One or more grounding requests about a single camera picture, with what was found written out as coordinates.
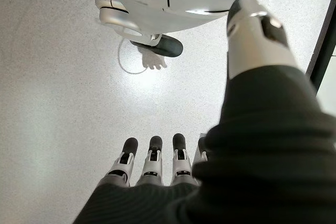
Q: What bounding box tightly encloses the dark right robot foot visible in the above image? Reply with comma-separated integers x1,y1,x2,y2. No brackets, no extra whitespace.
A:
130,34,184,58

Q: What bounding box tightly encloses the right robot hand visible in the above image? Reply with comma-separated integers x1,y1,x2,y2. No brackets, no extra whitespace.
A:
73,0,336,224

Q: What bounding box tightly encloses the narrow white cabinet door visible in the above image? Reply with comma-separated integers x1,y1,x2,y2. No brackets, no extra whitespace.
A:
316,57,336,116

